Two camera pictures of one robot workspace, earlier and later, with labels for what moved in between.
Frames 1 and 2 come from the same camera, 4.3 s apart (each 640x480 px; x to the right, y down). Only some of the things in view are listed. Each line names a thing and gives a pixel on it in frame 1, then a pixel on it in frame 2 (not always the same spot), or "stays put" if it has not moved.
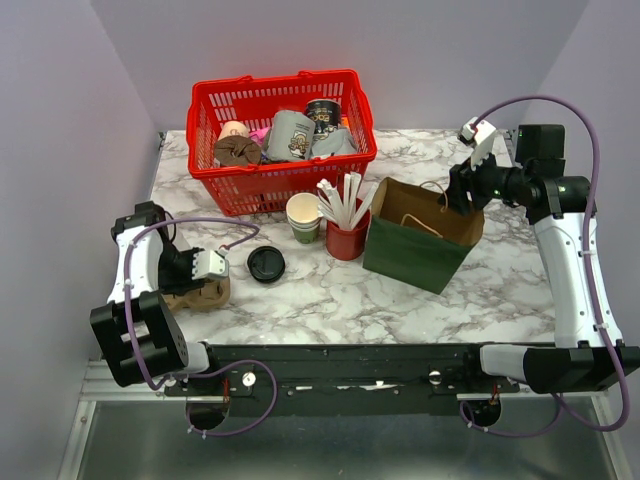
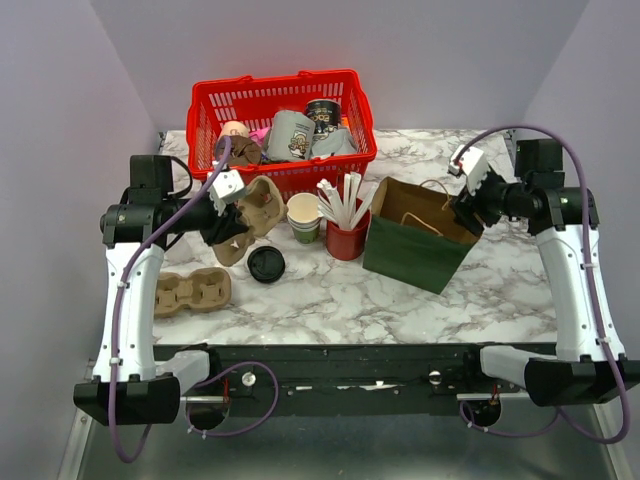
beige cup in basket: (233, 128) stays put
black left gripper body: (175, 269) → (214, 227)
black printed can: (324, 113) stays put
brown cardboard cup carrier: (212, 295) → (262, 209)
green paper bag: (413, 238) stays put
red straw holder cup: (348, 243) stays put
